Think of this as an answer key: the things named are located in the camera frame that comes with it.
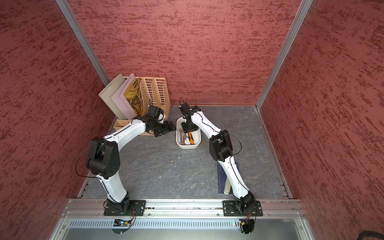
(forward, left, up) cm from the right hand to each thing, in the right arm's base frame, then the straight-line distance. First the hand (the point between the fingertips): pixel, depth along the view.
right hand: (189, 131), depth 99 cm
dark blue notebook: (-29, -19, -5) cm, 35 cm away
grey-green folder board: (+15, +48, +25) cm, 56 cm away
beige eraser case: (-35, -21, -1) cm, 41 cm away
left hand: (-5, +12, +6) cm, 14 cm away
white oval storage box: (-1, -5, -4) cm, 6 cm away
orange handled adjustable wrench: (-2, 0, -3) cm, 4 cm away
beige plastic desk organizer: (+34, +29, +7) cm, 46 cm away
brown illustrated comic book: (+18, +37, +17) cm, 44 cm away
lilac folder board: (+9, +41, +21) cm, 47 cm away
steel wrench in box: (-2, +4, -3) cm, 6 cm away
